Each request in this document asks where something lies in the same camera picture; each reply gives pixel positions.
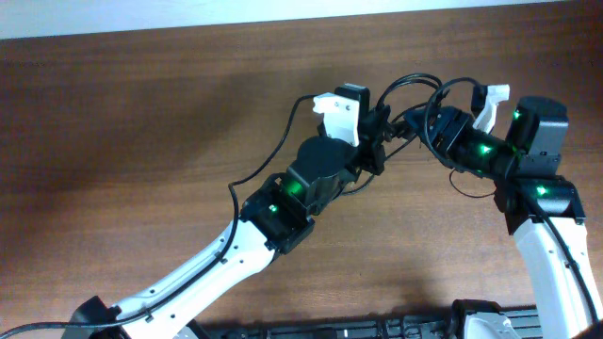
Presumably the thick black cable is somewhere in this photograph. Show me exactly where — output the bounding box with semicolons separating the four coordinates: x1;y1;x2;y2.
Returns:
374;73;451;142

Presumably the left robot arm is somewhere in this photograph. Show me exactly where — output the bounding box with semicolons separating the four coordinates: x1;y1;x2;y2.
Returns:
63;104;391;338

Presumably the left camera cable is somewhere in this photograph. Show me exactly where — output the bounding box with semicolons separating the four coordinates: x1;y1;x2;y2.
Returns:
0;93;319;338

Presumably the camera cable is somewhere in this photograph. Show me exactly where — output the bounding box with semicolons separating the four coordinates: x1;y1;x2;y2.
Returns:
422;76;599;326
0;93;319;338

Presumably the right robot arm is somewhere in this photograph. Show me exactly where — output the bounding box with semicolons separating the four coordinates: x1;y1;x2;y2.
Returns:
403;96;602;338

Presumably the right camera cable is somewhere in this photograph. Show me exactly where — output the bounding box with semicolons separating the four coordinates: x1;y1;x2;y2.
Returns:
422;76;599;326

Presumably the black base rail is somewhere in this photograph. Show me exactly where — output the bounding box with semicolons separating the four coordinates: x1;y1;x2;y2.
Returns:
176;299;544;339

